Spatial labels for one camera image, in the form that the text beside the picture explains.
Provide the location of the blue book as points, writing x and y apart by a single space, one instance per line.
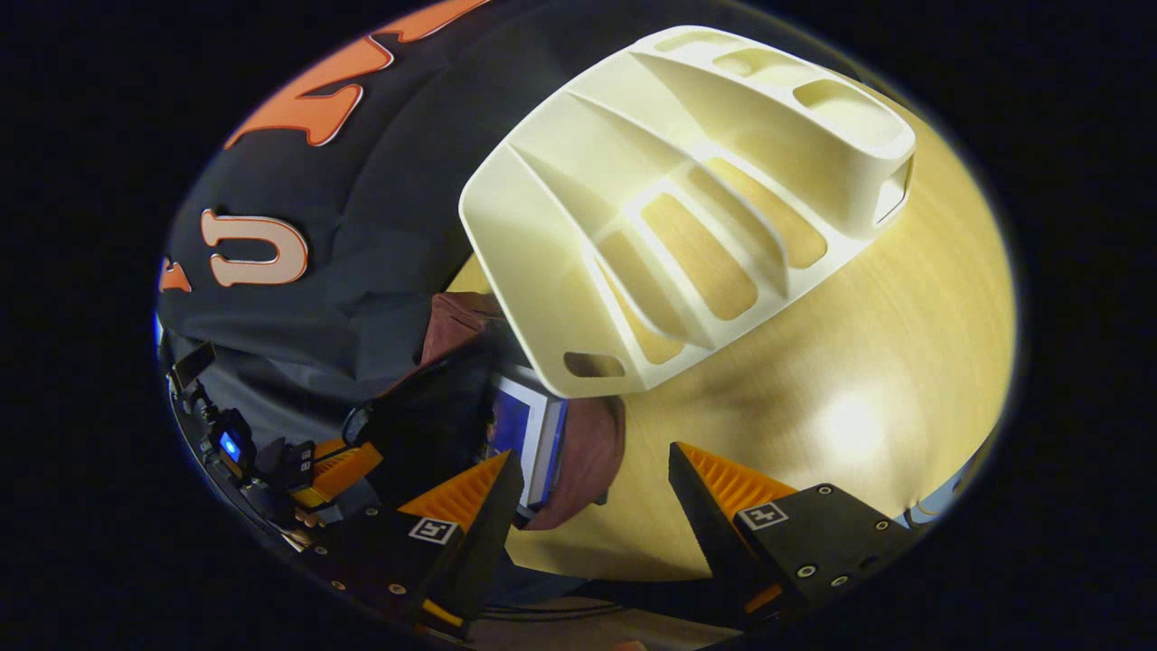
515 420

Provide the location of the maroon schoolbag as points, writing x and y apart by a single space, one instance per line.
587 452

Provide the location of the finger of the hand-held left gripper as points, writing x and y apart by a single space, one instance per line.
343 466

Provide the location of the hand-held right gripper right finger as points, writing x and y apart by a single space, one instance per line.
700 515

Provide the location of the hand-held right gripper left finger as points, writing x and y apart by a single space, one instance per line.
484 533

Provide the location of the white bookshelf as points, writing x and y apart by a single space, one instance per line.
560 199

